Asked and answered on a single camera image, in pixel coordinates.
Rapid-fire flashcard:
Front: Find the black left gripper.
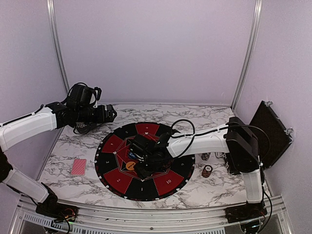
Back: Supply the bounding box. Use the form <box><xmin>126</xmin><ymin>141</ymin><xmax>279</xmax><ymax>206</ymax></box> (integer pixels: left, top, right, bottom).
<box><xmin>76</xmin><ymin>104</ymin><xmax>117</xmax><ymax>125</ymax></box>

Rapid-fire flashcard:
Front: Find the orange big blind button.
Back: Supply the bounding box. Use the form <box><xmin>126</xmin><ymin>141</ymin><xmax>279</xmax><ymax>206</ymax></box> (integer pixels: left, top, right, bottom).
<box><xmin>126</xmin><ymin>161</ymin><xmax>136</xmax><ymax>171</ymax></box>

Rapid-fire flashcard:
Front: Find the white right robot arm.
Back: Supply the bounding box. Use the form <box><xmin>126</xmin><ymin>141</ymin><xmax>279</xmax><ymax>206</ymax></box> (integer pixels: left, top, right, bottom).
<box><xmin>128</xmin><ymin>117</ymin><xmax>263</xmax><ymax>218</ymax></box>

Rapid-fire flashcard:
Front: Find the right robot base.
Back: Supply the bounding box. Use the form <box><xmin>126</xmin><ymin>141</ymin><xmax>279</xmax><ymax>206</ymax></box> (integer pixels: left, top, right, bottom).
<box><xmin>225</xmin><ymin>201</ymin><xmax>268</xmax><ymax>234</ymax></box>

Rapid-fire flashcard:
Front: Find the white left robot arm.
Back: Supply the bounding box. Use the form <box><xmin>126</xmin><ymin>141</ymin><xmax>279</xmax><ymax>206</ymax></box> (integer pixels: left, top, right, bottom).
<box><xmin>0</xmin><ymin>82</ymin><xmax>117</xmax><ymax>217</ymax></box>

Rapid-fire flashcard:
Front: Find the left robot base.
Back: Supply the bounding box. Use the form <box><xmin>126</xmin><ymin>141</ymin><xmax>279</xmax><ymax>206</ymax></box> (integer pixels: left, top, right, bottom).
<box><xmin>36</xmin><ymin>199</ymin><xmax>78</xmax><ymax>222</ymax></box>

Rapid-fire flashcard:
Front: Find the round red black poker mat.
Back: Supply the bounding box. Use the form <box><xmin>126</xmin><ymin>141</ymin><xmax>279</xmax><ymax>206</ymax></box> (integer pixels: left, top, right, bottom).
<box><xmin>95</xmin><ymin>122</ymin><xmax>195</xmax><ymax>201</ymax></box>

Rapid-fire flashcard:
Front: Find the white blue chip stack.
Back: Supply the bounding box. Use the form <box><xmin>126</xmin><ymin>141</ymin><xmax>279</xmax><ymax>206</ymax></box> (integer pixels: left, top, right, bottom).
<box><xmin>201</xmin><ymin>153</ymin><xmax>211</xmax><ymax>161</ymax></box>

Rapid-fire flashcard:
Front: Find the red brown chip stack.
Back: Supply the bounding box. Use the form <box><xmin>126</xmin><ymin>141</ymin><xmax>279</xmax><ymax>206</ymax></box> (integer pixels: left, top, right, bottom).
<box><xmin>201</xmin><ymin>165</ymin><xmax>213</xmax><ymax>178</ymax></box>

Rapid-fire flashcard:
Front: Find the red playing card deck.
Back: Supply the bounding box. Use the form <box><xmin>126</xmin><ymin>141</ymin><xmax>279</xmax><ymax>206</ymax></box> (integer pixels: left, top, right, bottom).
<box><xmin>71</xmin><ymin>159</ymin><xmax>87</xmax><ymax>176</ymax></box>

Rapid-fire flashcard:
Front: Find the black poker chip case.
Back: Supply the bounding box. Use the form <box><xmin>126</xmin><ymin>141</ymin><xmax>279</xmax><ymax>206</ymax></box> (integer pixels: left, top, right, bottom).
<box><xmin>250</xmin><ymin>101</ymin><xmax>293</xmax><ymax>169</ymax></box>

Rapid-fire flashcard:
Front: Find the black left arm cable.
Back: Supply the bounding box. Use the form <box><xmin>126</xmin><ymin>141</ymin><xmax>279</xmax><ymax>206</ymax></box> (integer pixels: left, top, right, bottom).
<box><xmin>0</xmin><ymin>104</ymin><xmax>45</xmax><ymax>128</ymax></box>

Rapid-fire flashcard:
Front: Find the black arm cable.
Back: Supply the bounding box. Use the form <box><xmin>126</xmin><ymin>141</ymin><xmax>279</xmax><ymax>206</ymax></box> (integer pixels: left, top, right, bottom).
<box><xmin>157</xmin><ymin>118</ymin><xmax>271</xmax><ymax>161</ymax></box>
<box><xmin>0</xmin><ymin>104</ymin><xmax>45</xmax><ymax>128</ymax></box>

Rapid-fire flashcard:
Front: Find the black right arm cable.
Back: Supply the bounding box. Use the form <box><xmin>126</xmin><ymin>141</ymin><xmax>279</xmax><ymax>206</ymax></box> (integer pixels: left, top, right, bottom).
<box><xmin>157</xmin><ymin>118</ymin><xmax>271</xmax><ymax>161</ymax></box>

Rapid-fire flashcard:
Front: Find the left aluminium frame post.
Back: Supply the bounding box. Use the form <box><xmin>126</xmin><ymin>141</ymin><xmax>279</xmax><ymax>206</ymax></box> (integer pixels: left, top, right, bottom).
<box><xmin>46</xmin><ymin>0</ymin><xmax>70</xmax><ymax>93</ymax></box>

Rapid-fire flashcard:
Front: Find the aluminium frame post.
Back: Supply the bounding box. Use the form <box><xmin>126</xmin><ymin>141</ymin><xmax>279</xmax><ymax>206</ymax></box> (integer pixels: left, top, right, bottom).
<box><xmin>231</xmin><ymin>0</ymin><xmax>263</xmax><ymax>113</ymax></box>
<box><xmin>46</xmin><ymin>0</ymin><xmax>70</xmax><ymax>93</ymax></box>

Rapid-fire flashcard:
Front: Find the aluminium front rail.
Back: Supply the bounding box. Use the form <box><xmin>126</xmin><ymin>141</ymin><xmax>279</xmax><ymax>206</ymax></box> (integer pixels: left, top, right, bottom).
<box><xmin>7</xmin><ymin>195</ymin><xmax>295</xmax><ymax>234</ymax></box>

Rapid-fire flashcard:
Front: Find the right aluminium frame post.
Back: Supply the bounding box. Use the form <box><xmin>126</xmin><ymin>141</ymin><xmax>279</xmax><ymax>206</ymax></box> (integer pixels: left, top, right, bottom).
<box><xmin>231</xmin><ymin>0</ymin><xmax>263</xmax><ymax>113</ymax></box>

